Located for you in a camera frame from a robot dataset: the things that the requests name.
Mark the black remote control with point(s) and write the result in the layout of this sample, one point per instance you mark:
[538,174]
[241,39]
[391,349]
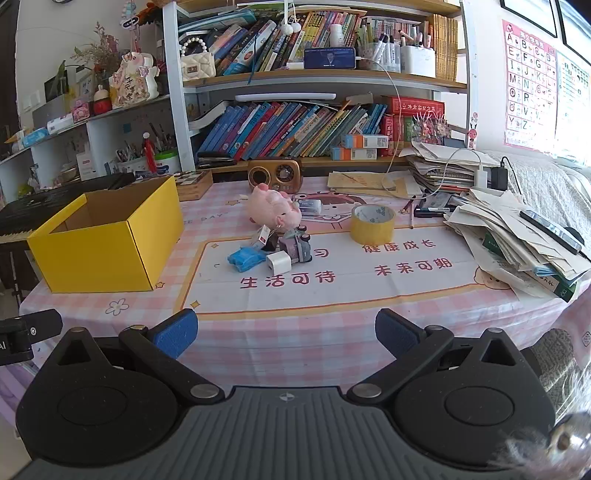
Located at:
[549,230]

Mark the grey fluffy toy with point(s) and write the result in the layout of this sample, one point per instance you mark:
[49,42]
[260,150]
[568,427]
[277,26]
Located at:
[526,450]

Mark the wood and white bookshelf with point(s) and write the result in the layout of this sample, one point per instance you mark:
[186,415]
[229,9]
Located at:
[174,69]

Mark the grey bed cover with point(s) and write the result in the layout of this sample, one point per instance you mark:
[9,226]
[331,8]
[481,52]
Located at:
[545,184]

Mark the black phone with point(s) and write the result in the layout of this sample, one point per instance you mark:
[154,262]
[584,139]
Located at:
[434,203]

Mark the pink alphabet poster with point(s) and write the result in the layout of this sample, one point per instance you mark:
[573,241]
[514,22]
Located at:
[531,83]

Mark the pink checkered cloth desktop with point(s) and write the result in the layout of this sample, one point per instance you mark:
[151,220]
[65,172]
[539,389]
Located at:
[323,332]

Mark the black power adapter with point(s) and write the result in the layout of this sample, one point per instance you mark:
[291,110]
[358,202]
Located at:
[498,177]

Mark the small white red-label box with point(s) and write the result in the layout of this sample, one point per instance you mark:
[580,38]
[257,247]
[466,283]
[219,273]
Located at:
[263,235]

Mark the blue tissue packet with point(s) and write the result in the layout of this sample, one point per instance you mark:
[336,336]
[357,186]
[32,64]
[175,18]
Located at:
[35,137]

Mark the grey purple toy truck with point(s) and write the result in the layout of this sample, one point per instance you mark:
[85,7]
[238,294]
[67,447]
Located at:
[295,247]

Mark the wooden pencil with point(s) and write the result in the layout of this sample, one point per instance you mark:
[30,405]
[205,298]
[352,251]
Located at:
[410,217]

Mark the phone with lit screen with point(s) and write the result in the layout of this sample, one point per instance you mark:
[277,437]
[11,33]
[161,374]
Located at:
[330,58]

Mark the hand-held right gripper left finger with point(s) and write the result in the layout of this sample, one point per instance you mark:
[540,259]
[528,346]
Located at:
[178,333]

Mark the wooden checkered box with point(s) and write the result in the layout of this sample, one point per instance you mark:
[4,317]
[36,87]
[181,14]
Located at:
[194,187]

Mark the pink pig ornament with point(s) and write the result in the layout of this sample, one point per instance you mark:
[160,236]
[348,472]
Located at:
[134,83]

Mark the pink plush pig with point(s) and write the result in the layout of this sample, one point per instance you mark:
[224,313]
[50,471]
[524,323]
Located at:
[270,205]

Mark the black electronic keyboard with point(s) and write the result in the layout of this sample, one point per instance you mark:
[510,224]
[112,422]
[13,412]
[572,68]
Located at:
[37,207]

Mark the blue plastic packet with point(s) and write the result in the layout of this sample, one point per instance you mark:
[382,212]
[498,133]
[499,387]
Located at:
[244,258]

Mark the white tissue packet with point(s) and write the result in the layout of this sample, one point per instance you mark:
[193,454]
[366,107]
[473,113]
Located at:
[61,124]

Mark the stack of papers and notebooks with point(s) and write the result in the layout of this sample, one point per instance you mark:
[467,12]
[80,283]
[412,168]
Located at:
[438,161]

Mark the white led light bar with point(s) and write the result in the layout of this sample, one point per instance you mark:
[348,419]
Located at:
[286,96]

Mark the black picture frame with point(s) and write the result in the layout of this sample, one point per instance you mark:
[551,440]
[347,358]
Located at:
[531,14]
[577,23]

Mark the red thick dictionary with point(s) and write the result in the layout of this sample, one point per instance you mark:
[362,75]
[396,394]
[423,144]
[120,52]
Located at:
[415,106]

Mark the white shelf unit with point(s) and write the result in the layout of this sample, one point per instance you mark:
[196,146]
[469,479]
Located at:
[99,134]

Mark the orange white blue carton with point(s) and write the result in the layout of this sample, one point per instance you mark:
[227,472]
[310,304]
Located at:
[360,154]
[364,141]

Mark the white wall charger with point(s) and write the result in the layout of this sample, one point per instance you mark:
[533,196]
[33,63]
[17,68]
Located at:
[481,179]

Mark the small pink box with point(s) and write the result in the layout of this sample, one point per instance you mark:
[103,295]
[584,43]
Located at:
[81,111]

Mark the white chart poster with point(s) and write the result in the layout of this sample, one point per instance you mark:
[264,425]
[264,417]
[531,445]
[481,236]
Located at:
[575,101]

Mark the clear bag of colourful trinkets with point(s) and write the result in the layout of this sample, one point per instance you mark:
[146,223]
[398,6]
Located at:
[429,129]

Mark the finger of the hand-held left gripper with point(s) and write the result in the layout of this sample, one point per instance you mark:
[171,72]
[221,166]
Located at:
[44,323]

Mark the white rectangular eraser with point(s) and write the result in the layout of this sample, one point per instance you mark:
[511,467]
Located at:
[308,206]

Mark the dried flower bunch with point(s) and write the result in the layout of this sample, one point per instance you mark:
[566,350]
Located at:
[99,50]

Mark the row of mixed shelf books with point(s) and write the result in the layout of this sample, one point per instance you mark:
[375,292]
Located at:
[258,41]

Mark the yellow tape roll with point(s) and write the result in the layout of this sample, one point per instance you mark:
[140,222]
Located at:
[369,233]

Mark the white box of pens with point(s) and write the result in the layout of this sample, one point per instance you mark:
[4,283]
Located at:
[131,167]

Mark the brown paper envelopes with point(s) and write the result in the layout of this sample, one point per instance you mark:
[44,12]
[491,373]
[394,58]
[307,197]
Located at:
[360,182]

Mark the white box with red label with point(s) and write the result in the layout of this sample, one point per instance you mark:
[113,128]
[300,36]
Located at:
[86,165]

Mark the white charger cube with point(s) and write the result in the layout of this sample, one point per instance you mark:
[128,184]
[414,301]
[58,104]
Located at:
[278,264]

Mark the row of blue children's books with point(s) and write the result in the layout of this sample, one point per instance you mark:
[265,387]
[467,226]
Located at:
[277,129]

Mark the wooden retro radio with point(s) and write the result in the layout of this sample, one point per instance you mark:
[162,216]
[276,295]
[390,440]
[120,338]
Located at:
[277,174]

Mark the white hanging pompoms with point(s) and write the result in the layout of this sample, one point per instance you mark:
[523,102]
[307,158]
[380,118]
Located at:
[286,28]

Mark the small pink figure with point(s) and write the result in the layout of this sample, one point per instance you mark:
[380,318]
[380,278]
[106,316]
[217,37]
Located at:
[472,134]

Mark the pile of loose papers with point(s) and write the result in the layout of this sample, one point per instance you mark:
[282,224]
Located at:
[503,230]

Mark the red round jar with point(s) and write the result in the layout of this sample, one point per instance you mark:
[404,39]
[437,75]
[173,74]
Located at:
[102,104]

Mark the white pen holder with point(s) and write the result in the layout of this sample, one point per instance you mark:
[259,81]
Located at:
[418,62]

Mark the green-lid wipes can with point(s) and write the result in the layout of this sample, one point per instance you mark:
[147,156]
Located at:
[167,165]

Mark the black case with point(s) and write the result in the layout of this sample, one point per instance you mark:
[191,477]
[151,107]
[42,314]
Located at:
[217,160]

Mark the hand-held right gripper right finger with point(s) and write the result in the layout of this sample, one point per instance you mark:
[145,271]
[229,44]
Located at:
[395,332]

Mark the clear holder of marker pens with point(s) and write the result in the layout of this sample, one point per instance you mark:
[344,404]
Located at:
[383,55]

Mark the yellow cardboard box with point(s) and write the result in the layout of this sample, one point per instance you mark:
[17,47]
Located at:
[101,263]

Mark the green cover book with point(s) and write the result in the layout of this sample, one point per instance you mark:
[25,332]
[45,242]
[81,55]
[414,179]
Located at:
[565,291]

